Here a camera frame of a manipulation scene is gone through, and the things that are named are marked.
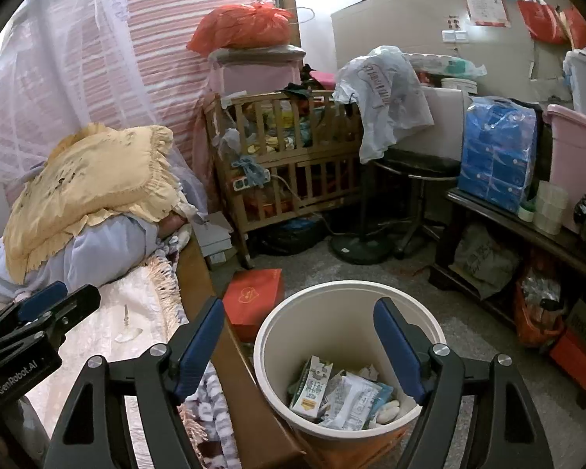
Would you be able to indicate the wall poster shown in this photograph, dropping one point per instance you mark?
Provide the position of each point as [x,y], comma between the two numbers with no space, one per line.
[486,2]

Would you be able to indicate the black fan base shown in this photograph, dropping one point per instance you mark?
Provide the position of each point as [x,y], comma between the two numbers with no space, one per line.
[361,250]

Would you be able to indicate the blue tissue pack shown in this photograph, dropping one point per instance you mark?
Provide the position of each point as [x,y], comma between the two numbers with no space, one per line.
[498,156]

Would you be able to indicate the magenta cloth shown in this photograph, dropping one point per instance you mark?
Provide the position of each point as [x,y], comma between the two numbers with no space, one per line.
[322,79]

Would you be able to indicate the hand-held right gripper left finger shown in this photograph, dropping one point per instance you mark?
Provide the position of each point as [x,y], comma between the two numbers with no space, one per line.
[200,347]

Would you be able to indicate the wooden bed frame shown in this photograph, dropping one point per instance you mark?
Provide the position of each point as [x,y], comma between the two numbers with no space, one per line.
[254,400]

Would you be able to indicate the white green tissue pack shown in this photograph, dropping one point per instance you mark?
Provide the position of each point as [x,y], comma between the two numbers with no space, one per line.
[444,64]

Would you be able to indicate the black stool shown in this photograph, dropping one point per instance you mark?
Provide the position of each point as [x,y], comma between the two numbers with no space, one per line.
[415,165]

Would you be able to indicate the yellow frilled pillow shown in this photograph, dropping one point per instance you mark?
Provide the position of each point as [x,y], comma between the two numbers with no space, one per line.
[93,190]

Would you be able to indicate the white tissue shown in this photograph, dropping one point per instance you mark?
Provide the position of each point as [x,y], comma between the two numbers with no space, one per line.
[367,372]

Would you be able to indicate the orange bag with bottles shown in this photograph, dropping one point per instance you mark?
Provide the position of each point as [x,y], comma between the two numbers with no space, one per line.
[532,322]

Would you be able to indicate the wooden crib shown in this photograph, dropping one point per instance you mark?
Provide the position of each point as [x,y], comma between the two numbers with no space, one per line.
[293,159]

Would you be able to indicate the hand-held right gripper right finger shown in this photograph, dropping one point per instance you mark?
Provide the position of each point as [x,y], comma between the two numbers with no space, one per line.
[395,347]

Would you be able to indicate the red paper bag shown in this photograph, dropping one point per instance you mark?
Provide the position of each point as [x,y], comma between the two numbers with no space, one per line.
[581,27]
[542,19]

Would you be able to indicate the pink striped curtain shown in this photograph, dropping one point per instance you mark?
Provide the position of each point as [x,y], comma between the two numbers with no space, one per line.
[185,34]

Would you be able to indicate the white power strip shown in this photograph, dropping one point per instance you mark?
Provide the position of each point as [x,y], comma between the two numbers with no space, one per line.
[241,184]

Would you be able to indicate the orange plastic bag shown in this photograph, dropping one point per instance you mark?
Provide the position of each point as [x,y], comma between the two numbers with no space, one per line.
[244,27]

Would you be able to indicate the small white bucket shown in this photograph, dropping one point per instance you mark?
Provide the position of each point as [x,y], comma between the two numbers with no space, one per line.
[454,84]

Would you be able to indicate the orange box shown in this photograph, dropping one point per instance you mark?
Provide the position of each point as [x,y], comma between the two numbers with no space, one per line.
[574,359]

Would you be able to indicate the white panel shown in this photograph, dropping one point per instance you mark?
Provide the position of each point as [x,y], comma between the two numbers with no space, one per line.
[444,117]

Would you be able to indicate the white mosquito net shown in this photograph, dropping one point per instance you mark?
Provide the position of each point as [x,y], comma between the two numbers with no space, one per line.
[44,83]

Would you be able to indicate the pink plastic tub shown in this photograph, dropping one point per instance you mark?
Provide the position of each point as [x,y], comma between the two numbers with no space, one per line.
[578,166]

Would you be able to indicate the grey green bag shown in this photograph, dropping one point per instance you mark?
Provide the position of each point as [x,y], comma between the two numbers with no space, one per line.
[486,261]

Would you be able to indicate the small white green jar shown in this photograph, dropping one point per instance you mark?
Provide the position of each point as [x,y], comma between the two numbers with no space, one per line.
[526,214]

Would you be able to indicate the dark blue bag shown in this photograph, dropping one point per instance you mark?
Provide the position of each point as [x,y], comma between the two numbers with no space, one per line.
[290,234]

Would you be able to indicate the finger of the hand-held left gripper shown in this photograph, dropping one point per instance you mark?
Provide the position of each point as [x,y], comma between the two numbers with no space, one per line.
[75,310]
[41,300]

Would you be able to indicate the lilac blanket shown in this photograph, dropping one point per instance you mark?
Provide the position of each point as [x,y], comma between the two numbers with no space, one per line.
[107,249]

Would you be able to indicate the red gift box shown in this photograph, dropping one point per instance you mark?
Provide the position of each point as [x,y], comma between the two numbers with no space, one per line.
[251,298]

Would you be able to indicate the pink storage box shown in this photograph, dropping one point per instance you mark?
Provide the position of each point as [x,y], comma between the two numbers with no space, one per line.
[254,78]

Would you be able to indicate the stack of white cups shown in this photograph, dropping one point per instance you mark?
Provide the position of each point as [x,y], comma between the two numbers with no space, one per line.
[549,210]

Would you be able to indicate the cream plastic bucket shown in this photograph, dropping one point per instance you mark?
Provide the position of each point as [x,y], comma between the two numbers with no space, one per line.
[342,322]

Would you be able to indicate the white wall switches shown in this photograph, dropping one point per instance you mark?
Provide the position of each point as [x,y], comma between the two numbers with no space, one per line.
[454,35]

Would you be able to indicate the pink pillow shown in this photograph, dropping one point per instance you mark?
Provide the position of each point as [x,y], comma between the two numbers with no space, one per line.
[168,224]

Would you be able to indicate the pink fringed bedspread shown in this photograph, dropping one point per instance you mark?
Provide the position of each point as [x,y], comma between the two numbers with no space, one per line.
[127,298]

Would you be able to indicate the teal cloth tie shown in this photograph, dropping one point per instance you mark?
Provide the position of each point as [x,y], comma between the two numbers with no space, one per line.
[251,166]

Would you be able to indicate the white shoebox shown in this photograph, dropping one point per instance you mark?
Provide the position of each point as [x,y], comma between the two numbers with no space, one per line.
[217,242]

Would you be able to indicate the dark wooden bench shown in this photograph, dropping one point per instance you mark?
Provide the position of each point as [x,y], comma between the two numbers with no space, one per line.
[566,249]

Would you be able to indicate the white plastic bag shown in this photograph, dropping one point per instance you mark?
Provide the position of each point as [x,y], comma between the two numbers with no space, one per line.
[390,102]

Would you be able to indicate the green white carton box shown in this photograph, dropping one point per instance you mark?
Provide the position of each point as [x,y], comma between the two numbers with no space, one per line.
[312,386]

